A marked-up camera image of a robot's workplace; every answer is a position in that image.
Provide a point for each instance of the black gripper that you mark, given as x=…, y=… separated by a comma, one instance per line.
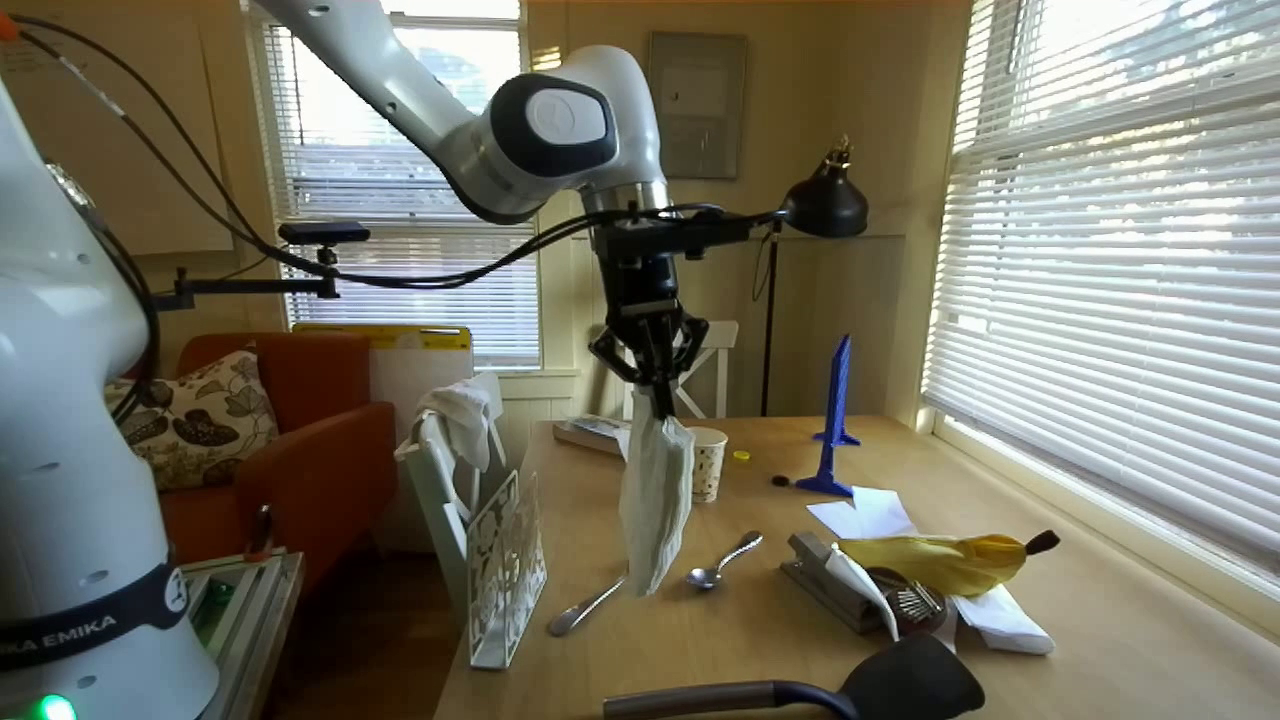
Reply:
x=641, y=273

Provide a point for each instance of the white paper towel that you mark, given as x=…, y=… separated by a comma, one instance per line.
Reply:
x=660, y=492

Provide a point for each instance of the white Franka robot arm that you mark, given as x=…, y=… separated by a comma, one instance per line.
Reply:
x=67, y=402

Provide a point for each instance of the stack of white paper towels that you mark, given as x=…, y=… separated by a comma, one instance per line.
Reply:
x=436, y=520

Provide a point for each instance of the dotted white paper cup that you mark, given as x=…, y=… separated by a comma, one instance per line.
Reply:
x=715, y=464

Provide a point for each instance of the yellow game token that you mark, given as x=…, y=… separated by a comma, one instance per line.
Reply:
x=740, y=456

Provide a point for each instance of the white quilted towel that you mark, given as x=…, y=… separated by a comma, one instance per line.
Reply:
x=466, y=422

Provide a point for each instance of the silver metal spoon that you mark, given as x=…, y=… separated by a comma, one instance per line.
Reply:
x=720, y=561

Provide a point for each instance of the black desk lamp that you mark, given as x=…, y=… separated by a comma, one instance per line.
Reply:
x=826, y=204

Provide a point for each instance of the white box yellow lid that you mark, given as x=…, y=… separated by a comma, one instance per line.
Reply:
x=412, y=373

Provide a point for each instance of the white paper sheet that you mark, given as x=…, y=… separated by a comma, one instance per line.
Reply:
x=866, y=513

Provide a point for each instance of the grey metal stapler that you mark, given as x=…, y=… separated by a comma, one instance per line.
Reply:
x=832, y=583

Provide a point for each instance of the orange armchair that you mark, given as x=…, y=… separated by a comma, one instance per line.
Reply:
x=323, y=464

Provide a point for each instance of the white folded napkin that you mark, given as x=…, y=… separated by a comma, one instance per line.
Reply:
x=1001, y=621

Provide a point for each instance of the leaf patterned pillow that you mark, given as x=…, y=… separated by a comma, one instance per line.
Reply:
x=203, y=422

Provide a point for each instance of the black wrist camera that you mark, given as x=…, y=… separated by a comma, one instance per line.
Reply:
x=720, y=226

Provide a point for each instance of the blue connect four frame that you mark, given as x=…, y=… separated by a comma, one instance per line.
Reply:
x=837, y=412

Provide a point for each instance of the framed wall picture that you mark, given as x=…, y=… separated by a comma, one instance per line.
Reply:
x=705, y=104

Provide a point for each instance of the black stereo camera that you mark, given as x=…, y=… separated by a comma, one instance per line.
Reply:
x=324, y=235

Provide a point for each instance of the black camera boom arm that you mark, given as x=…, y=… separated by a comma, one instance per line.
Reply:
x=241, y=285

